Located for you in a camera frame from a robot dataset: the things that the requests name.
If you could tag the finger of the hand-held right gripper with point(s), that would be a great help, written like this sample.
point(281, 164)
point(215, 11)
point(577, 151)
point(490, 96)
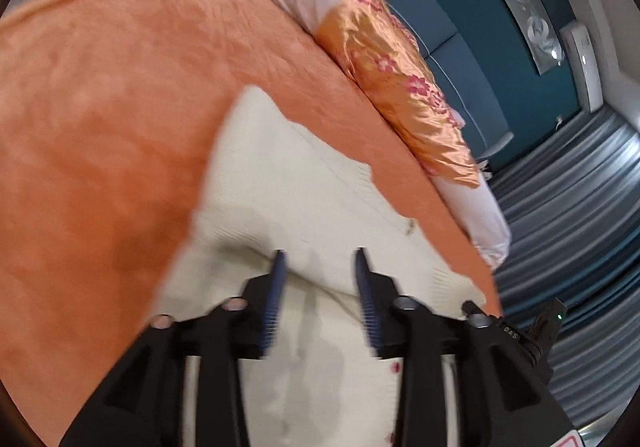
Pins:
point(477, 316)

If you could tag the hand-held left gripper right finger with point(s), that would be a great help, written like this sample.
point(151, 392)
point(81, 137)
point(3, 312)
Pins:
point(367, 307)

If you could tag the orange fleece blanket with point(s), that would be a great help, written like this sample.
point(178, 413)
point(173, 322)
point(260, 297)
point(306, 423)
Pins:
point(100, 127)

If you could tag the white wall device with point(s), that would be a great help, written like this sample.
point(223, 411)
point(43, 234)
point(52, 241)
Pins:
point(582, 62)

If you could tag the white knitted sweater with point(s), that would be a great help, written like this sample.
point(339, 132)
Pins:
point(300, 207)

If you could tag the grey curtain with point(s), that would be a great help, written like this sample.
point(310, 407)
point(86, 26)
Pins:
point(575, 227)

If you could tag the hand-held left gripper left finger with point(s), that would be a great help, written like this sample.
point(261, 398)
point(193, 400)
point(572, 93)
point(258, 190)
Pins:
point(276, 294)

